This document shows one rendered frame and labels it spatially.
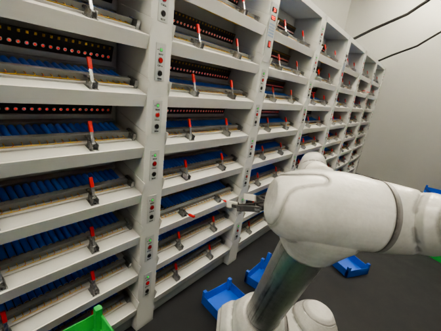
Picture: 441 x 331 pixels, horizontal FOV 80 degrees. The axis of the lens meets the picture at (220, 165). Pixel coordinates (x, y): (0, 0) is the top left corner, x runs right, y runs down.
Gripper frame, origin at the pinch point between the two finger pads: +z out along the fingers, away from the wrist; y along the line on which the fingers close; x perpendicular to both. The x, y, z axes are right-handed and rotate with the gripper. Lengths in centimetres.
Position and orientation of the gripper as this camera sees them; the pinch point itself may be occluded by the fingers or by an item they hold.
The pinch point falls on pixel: (237, 199)
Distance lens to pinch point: 125.2
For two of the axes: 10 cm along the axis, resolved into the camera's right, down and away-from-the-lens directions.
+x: -0.4, -9.9, -1.6
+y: 6.3, -1.5, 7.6
